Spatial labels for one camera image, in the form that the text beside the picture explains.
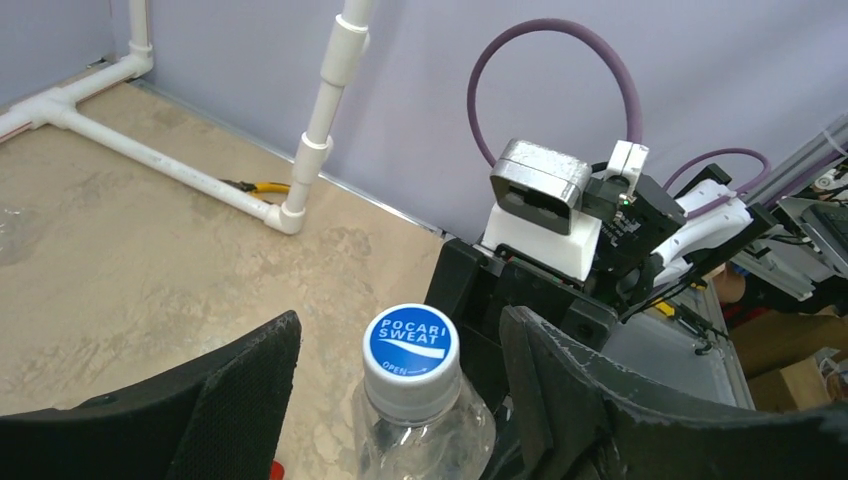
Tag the yellow tool by pipe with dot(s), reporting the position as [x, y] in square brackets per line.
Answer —
[257, 189]

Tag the long clear bottle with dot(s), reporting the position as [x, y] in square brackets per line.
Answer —
[416, 415]

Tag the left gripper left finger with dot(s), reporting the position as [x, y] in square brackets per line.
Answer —
[218, 416]

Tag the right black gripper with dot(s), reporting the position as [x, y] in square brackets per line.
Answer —
[472, 287]

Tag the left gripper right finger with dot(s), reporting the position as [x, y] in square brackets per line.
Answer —
[581, 415]

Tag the red label bottle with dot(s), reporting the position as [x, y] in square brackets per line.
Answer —
[277, 471]

